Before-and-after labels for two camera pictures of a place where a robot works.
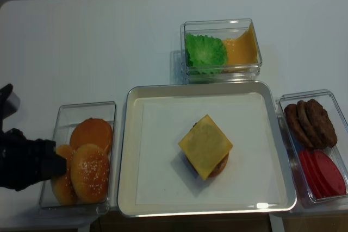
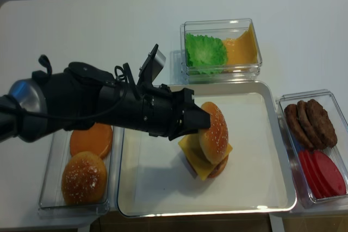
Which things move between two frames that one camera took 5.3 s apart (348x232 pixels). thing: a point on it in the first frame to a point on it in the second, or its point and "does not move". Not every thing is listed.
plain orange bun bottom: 92,131 does not move
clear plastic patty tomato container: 317,144 does not move
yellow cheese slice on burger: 206,146 does not move
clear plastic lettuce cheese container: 219,51 does not move
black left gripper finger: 53,166 to 194,118
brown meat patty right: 322,124 does not move
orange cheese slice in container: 242,50 does not move
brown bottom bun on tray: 219,169 does not move
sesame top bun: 90,173 to 214,141
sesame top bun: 62,186 to 84,178
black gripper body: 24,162 to 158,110
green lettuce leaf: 205,54 does not move
